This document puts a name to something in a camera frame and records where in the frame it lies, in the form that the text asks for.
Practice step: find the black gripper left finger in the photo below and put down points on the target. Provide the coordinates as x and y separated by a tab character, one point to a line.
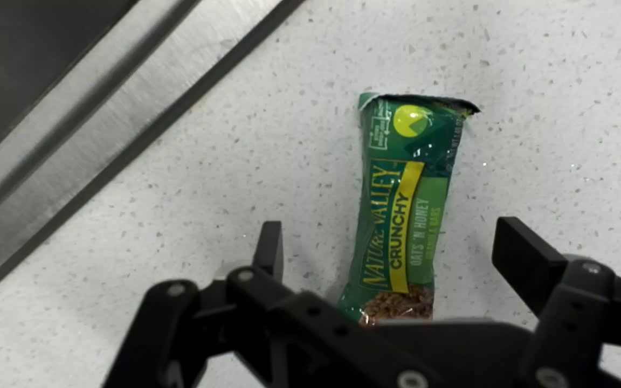
281	336

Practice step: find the green granola bar wrapper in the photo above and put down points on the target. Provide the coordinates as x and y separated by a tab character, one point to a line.
408	156

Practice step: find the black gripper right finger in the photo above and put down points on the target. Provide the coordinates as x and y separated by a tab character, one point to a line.
575	301

